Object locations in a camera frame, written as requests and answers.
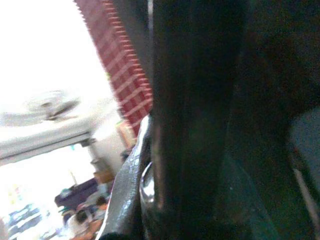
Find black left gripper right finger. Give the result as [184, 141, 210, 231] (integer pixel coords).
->
[224, 0, 320, 240]

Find white ceiling fan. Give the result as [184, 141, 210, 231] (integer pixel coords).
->
[0, 89, 83, 126]

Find dark purple sofa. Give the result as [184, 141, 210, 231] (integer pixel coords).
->
[54, 177, 100, 210]

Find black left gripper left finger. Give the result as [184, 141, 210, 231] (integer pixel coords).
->
[96, 116, 154, 240]

